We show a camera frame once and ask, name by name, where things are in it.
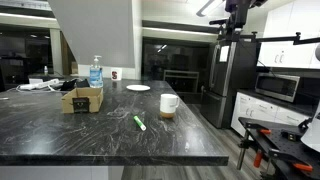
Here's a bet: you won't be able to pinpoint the white paper sheet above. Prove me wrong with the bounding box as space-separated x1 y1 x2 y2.
218 45 231 64

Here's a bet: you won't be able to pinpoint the white power strip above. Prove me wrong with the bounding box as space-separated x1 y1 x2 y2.
18 78 61 91

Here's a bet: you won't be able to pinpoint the metal frame shelf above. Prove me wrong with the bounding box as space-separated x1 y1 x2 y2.
162 68 201 94

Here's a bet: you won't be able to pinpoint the green marker with white cap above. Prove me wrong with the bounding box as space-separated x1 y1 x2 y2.
133 115 147 132

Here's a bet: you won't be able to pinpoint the white ceramic plate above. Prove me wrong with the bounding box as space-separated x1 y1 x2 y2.
125 84 152 92

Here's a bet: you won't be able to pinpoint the clear hand sanitizer pump bottle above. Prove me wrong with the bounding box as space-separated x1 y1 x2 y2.
89 54 104 89

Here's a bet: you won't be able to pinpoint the white mug with red logo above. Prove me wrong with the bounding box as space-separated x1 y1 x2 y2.
110 67 123 82

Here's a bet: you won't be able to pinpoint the stainless steel microwave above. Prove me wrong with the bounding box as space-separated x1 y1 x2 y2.
254 72 301 104

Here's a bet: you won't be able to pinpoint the black camera bar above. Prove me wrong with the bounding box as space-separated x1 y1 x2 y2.
208 18 228 27

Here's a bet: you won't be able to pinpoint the white kitchen cabinets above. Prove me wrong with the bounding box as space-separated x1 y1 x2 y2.
230 91 313 138
257 0 320 70

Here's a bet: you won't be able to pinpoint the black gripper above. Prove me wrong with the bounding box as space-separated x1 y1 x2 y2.
224 0 268 34

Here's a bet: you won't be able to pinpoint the black perforated robot table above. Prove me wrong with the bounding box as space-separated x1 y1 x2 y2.
236 116 320 180

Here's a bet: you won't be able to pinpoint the stainless steel refrigerator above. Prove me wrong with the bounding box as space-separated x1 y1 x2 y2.
199 37 260 130

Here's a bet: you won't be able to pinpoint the white mug with cork base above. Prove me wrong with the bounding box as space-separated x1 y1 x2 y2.
159 93 181 119

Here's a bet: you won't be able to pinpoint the small black block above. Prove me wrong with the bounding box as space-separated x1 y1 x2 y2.
280 129 302 143

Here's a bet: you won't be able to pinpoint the white upper kitchen cabinets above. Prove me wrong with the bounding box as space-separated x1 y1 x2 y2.
257 0 320 70

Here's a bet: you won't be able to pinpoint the black pouch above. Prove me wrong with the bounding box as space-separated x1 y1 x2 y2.
59 77 91 92

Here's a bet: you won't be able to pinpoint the black camera mount rod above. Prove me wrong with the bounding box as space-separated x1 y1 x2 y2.
217 31 320 46

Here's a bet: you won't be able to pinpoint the open cardboard box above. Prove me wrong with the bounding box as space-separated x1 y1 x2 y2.
60 86 105 115

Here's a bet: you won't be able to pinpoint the white lower kitchen cabinets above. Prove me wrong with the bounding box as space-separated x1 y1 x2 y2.
230 91 313 138

